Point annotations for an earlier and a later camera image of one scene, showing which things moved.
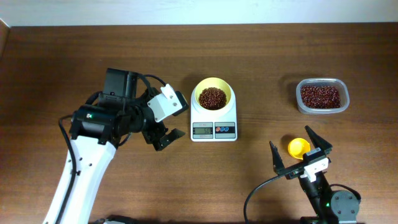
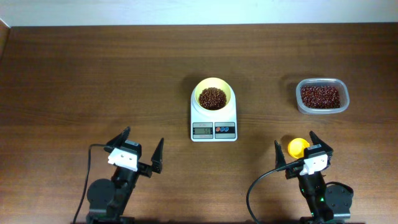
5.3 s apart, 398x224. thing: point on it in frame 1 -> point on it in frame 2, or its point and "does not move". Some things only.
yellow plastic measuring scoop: [298, 147] does not move
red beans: [212, 98] does not move
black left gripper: [156, 137] -> [142, 167]
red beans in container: [321, 97] does not move
